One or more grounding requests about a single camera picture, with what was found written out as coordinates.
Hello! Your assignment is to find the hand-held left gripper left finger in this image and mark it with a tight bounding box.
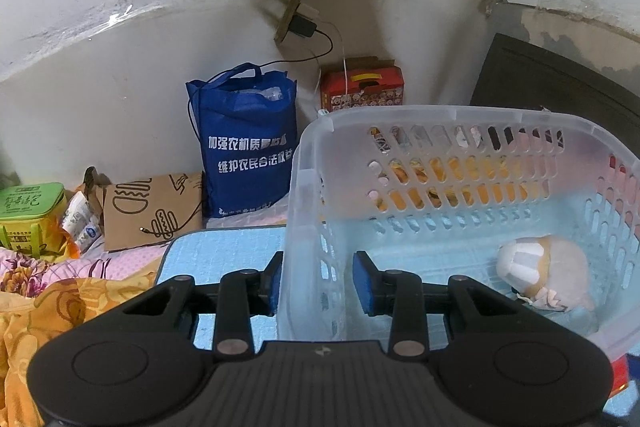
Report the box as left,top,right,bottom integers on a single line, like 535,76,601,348
119,251,285,356

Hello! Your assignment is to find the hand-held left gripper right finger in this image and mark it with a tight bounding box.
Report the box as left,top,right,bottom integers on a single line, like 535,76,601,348
352,250,522,356

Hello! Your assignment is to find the clear plastic basket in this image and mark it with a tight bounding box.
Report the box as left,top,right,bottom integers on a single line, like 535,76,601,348
277,104,640,358

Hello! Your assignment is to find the light blue mat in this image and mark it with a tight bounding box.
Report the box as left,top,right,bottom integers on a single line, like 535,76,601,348
155,227,287,350

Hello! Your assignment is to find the blue tote bag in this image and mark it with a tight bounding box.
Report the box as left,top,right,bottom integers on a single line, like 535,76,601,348
186,63,299,219

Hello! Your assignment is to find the brown printed paper bag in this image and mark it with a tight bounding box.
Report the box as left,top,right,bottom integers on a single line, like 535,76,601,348
82,167,206,253

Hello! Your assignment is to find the red patterned gift box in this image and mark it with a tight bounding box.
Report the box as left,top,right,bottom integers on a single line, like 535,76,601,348
320,57,406,112

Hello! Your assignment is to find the beige plush toy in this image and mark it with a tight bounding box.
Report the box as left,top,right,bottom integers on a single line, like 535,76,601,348
495,234,597,313

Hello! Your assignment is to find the pink floral sheet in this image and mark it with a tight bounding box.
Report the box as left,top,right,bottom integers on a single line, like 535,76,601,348
0,247,166,298

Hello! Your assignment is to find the white snack packet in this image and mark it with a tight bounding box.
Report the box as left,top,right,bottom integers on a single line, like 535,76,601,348
60,192,103,253

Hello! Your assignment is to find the orange quilt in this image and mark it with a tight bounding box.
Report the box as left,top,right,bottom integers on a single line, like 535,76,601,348
0,269,161,427

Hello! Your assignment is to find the black charger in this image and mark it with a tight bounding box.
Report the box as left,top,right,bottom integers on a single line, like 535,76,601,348
291,14,317,40

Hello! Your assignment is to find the dark wooden headboard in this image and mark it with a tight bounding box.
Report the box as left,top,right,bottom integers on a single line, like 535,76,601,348
469,33,640,142

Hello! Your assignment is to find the white cable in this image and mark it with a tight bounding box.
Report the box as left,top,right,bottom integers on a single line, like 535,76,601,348
316,22,351,114

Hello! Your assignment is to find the green box with handle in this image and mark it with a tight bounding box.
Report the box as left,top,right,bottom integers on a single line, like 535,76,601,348
0,182,68,255

